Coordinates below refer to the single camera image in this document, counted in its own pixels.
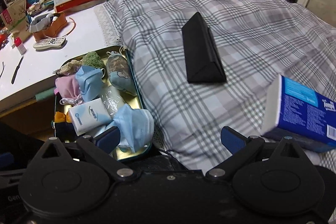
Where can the brown leather organizer tray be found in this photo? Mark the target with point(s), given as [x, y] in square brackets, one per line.
[58, 24]

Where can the white remote control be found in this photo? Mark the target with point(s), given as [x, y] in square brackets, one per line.
[50, 43]

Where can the green crochet round scrubber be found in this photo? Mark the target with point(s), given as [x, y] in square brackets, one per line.
[92, 59]

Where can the light blue face mask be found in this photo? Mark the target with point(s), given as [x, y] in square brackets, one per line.
[136, 127]
[90, 82]

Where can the pink drawstring cloth pouch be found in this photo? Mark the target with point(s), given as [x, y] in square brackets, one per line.
[69, 90]

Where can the black pen knife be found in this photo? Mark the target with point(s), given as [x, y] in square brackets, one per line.
[16, 70]

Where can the sachet pouch with blue sock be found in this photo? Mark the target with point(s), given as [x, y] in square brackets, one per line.
[119, 73]

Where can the blue Tempo tissue box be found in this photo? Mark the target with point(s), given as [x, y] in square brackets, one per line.
[294, 110]

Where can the green foam edge guard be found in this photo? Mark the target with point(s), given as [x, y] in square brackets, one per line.
[45, 94]

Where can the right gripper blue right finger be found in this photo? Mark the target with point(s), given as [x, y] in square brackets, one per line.
[232, 140]

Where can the beige crochet lace cloth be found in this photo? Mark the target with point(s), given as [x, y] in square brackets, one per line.
[69, 68]

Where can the grey plaid bed cover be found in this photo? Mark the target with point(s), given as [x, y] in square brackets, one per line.
[256, 40]

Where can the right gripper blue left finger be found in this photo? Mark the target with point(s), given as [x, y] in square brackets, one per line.
[108, 140]

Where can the gold metal tin tray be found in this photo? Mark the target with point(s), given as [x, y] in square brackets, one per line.
[119, 152]

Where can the red cap white bottle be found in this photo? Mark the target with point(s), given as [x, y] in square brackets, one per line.
[20, 46]

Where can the white grey strap band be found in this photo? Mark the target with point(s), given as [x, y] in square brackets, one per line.
[41, 22]

